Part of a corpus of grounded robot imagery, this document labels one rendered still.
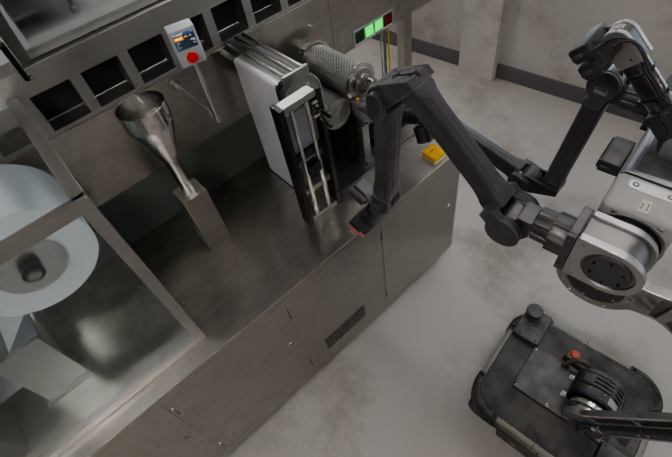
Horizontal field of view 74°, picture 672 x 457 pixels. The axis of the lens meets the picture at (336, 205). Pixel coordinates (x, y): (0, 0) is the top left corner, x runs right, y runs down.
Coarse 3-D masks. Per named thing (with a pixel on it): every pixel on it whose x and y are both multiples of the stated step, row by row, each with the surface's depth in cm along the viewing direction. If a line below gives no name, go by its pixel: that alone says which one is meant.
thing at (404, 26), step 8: (408, 16) 239; (400, 24) 242; (408, 24) 242; (400, 32) 246; (408, 32) 246; (400, 40) 249; (408, 40) 249; (400, 48) 253; (408, 48) 253; (400, 56) 257; (408, 56) 257; (400, 64) 261; (408, 64) 261
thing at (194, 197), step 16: (144, 112) 133; (144, 144) 128; (160, 144) 129; (176, 160) 139; (176, 176) 143; (176, 192) 152; (192, 192) 150; (192, 208) 151; (208, 208) 156; (192, 224) 164; (208, 224) 160; (224, 224) 165; (208, 240) 164; (224, 240) 170
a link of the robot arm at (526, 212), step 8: (512, 200) 94; (504, 208) 93; (512, 208) 93; (520, 208) 93; (528, 208) 91; (536, 208) 91; (512, 216) 91; (520, 216) 90; (528, 216) 90; (536, 216) 90; (520, 224) 90; (528, 224) 89; (528, 232) 90
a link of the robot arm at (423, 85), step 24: (408, 72) 89; (432, 72) 88; (384, 96) 92; (408, 96) 88; (432, 96) 88; (432, 120) 89; (456, 120) 90; (456, 144) 89; (480, 168) 90; (480, 192) 94; (504, 192) 92; (480, 216) 94; (504, 216) 92; (504, 240) 94
